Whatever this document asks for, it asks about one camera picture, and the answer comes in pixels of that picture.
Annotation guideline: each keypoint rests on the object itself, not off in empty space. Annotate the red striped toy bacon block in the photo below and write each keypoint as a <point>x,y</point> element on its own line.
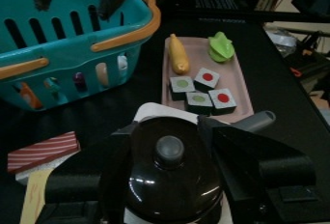
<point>42,152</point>

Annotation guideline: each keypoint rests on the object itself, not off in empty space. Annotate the beige wooden toy slice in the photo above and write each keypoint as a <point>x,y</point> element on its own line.
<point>36,195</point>

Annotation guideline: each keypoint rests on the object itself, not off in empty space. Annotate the purple toy food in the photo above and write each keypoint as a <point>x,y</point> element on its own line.
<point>80,81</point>

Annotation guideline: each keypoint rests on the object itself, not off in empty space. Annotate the teal toy food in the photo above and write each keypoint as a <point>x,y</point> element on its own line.
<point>53,86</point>

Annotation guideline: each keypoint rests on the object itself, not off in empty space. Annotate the green toy leaf vegetable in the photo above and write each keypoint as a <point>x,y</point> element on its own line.
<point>220,48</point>

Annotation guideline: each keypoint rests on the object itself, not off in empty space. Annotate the silver foil bundle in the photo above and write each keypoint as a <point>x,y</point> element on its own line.
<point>280,41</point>

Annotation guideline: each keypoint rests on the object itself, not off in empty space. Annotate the red clamp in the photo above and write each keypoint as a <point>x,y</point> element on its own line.
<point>295,72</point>

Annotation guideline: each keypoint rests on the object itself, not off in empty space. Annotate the pink rectangular tray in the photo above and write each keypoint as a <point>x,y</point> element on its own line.
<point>238,83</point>

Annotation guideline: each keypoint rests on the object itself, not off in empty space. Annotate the sushi roll with red dot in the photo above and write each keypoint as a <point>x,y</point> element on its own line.
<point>222,100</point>
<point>207,78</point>

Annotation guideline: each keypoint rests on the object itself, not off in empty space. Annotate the orange toy food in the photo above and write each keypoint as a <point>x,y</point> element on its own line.
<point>29,96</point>

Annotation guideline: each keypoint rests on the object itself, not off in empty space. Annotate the black pot lid grey knob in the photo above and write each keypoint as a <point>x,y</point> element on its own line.
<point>171,170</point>

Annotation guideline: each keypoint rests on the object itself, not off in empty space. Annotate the peach toy food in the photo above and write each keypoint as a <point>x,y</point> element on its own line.
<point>101,74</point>

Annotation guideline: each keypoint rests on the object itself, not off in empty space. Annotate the sushi roll with green dot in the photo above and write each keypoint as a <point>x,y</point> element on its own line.
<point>181,85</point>
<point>199,101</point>

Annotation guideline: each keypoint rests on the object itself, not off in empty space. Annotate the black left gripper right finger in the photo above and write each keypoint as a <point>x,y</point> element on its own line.
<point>266,176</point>

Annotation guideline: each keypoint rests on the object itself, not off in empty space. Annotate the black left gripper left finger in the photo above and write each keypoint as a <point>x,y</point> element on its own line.
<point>72,182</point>

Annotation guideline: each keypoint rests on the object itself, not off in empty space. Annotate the white toy food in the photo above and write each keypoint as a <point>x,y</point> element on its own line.
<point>121,64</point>

